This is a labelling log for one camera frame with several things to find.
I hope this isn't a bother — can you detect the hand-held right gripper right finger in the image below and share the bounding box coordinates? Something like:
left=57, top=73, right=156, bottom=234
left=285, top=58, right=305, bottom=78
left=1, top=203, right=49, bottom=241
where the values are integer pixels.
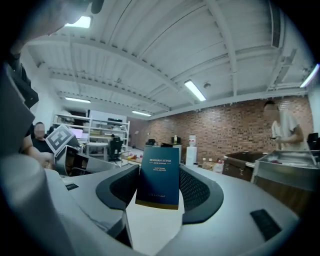
left=154, top=164, right=300, bottom=256

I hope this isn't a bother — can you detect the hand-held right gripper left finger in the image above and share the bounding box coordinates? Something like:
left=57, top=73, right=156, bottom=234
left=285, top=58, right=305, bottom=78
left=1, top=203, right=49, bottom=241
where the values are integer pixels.
left=61, top=164, right=141, bottom=249

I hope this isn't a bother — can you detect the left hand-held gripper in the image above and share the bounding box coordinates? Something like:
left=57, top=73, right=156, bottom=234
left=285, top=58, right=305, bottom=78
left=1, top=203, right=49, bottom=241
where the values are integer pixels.
left=44, top=124, right=121, bottom=177

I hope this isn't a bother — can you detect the dark blue book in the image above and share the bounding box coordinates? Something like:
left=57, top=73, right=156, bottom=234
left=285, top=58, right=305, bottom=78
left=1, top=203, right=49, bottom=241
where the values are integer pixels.
left=135, top=146, right=181, bottom=211

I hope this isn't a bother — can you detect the brown steel housekeeping cart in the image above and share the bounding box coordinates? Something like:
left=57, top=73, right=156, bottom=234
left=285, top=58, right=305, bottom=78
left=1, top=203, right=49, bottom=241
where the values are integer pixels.
left=221, top=149, right=320, bottom=218

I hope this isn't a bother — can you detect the person's left forearm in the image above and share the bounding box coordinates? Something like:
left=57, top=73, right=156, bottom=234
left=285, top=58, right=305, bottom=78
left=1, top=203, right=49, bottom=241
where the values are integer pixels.
left=21, top=136, right=56, bottom=168

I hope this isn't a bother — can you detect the wooden three-tier trolley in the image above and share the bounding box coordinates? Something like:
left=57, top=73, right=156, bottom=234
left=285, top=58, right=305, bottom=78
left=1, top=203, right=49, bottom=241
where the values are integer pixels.
left=119, top=149, right=142, bottom=168

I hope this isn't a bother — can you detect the clear water jug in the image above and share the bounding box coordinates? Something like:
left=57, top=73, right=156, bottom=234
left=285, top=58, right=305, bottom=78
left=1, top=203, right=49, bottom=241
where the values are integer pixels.
left=213, top=158, right=225, bottom=174

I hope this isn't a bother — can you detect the white shelving rack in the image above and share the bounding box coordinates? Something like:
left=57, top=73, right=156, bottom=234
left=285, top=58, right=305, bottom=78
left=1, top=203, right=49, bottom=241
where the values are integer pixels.
left=51, top=112, right=131, bottom=156

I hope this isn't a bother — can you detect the pink-lit monitor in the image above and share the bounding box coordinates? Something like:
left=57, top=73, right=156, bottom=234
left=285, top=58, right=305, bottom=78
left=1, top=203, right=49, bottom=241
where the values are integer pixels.
left=70, top=128, right=84, bottom=140

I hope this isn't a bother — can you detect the white water dispenser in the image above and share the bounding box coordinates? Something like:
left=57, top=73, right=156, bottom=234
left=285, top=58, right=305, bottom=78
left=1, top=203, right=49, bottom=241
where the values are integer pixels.
left=186, top=134, right=198, bottom=166

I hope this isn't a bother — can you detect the black chest-mounted screen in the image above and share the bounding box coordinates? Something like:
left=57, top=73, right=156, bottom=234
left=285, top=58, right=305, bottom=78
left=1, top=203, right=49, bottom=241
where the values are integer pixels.
left=7, top=53, right=40, bottom=110

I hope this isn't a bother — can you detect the square ceiling light panel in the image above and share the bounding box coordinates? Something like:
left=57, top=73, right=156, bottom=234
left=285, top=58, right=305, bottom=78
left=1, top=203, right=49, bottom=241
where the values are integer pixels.
left=63, top=15, right=92, bottom=29

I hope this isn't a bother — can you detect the person's head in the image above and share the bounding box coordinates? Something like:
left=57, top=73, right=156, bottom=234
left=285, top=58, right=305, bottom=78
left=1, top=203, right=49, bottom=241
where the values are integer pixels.
left=9, top=0, right=96, bottom=51

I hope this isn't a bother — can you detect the ceiling air vent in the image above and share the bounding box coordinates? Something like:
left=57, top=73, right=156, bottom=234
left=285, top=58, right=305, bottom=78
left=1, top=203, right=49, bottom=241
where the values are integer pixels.
left=271, top=2, right=286, bottom=50

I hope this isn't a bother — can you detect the black head camera mount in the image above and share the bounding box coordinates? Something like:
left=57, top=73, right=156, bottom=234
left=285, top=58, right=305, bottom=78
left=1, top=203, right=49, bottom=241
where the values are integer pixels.
left=90, top=0, right=105, bottom=15

